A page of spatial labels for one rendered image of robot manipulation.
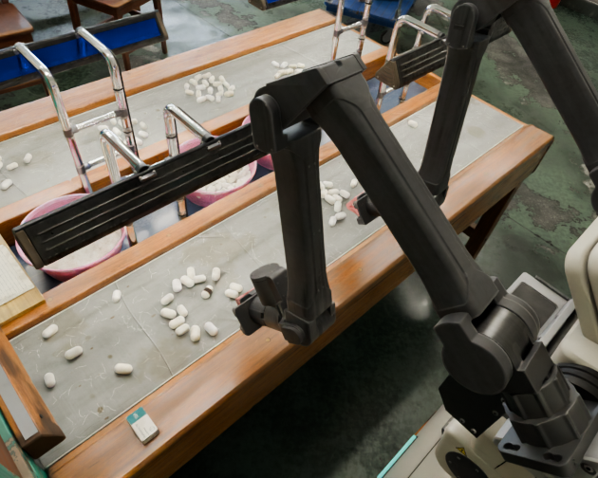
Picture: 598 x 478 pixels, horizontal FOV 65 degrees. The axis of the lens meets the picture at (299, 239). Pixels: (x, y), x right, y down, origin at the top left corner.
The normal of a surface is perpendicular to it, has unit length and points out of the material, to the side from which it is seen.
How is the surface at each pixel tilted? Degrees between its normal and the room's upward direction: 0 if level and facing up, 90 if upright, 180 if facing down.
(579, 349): 23
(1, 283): 0
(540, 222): 0
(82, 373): 0
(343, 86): 32
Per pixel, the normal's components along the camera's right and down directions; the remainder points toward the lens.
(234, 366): 0.09, -0.65
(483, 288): 0.51, -0.29
